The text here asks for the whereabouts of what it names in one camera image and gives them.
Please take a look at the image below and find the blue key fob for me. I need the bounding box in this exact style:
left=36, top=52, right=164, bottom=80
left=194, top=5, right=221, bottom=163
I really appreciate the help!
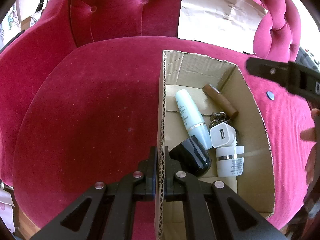
left=266, top=91, right=274, bottom=100

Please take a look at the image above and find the white roll-on bottle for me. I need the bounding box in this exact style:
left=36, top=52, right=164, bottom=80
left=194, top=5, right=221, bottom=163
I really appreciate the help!
left=175, top=89, right=212, bottom=150

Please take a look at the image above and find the white cream jar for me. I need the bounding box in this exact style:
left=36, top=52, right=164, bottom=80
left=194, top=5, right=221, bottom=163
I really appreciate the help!
left=215, top=146, right=244, bottom=178

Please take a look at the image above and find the white USB charger plug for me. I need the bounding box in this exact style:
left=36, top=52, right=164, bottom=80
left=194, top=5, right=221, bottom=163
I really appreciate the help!
left=209, top=122, right=237, bottom=148

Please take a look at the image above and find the metal key bunch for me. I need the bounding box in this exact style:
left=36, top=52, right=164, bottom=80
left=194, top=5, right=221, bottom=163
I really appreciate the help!
left=209, top=112, right=231, bottom=131

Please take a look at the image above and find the brown lipstick tube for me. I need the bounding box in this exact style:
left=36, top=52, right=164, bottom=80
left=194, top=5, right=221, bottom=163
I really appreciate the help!
left=202, top=84, right=239, bottom=119

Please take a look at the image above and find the cardboard box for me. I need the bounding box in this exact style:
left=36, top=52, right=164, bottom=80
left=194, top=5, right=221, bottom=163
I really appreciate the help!
left=155, top=50, right=275, bottom=239

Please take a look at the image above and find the person's right hand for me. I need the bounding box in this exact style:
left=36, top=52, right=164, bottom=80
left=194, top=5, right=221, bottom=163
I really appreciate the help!
left=299, top=108, right=320, bottom=185

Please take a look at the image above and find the grey plaid fabric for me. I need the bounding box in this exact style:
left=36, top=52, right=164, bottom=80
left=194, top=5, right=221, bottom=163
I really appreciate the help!
left=295, top=47, right=319, bottom=73

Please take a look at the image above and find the black glossy device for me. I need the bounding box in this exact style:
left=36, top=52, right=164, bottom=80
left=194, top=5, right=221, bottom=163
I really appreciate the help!
left=169, top=135, right=212, bottom=177

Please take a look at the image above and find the brown paper sheet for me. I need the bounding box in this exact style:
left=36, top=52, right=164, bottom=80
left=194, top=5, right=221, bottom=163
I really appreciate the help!
left=177, top=0, right=267, bottom=54

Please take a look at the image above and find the red velvet armchair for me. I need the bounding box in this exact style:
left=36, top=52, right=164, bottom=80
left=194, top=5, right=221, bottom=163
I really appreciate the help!
left=1, top=0, right=312, bottom=229

